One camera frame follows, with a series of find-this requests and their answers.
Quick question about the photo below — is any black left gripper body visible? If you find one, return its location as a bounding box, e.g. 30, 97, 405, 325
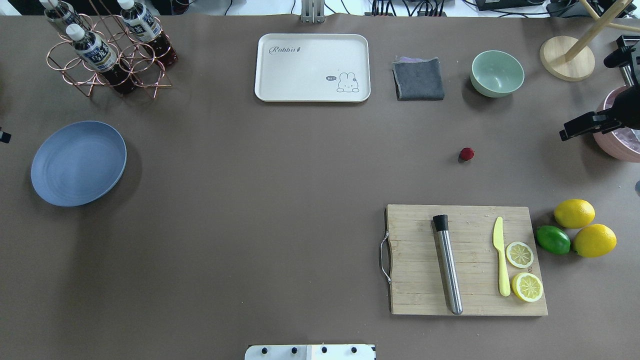
0, 129, 12, 144

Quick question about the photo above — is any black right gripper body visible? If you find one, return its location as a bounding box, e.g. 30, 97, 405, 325
593, 86, 640, 133

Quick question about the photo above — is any blue round plate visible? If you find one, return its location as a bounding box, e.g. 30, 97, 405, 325
30, 120, 128, 207

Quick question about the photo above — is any red strawberry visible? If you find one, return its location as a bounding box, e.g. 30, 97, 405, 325
459, 146, 475, 162

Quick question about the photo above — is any pink ice bowl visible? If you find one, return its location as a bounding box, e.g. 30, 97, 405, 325
593, 85, 640, 163

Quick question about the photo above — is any wooden cup stand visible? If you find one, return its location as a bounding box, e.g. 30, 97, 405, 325
539, 0, 640, 82

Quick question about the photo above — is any upper whole lemon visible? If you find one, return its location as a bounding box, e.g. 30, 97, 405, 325
553, 198, 595, 229

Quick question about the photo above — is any whole lemon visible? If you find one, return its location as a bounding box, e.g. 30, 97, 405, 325
573, 224, 617, 258
553, 198, 595, 229

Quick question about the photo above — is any mint green bowl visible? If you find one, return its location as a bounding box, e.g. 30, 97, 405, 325
470, 50, 525, 98

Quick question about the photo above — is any lower whole lemon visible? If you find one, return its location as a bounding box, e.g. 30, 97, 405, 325
573, 224, 617, 258

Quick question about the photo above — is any green lime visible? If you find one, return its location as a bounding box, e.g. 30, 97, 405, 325
535, 225, 571, 255

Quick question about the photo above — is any front tea bottle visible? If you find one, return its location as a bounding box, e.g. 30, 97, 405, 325
65, 23, 138, 95

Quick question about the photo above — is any tea bottle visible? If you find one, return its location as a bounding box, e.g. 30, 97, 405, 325
65, 23, 138, 95
39, 0, 89, 37
118, 0, 178, 68

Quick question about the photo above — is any back left tea bottle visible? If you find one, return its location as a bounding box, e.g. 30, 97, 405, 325
39, 0, 89, 37

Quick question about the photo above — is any upper lemon slice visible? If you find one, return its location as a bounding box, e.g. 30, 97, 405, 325
505, 241, 535, 269

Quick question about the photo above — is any steel muddler black tip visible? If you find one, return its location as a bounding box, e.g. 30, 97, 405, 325
432, 214, 464, 316

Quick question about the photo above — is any lower lemon half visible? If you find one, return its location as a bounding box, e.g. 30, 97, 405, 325
511, 272, 544, 302

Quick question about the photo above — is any grey folded cloth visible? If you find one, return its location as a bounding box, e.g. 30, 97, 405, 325
391, 55, 445, 101

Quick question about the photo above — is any back right tea bottle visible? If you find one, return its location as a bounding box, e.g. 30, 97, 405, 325
118, 0, 178, 68

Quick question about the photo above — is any yellow plastic knife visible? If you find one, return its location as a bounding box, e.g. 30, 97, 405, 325
492, 216, 511, 297

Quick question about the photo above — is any wooden cutting board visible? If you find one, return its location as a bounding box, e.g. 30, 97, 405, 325
385, 204, 548, 317

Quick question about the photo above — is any cream rabbit tray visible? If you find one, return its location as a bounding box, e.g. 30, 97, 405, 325
254, 33, 371, 103

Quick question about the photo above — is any copper wire bottle rack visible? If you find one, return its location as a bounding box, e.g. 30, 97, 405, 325
46, 0, 172, 98

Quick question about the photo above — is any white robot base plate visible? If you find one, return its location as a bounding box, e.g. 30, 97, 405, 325
244, 343, 377, 360

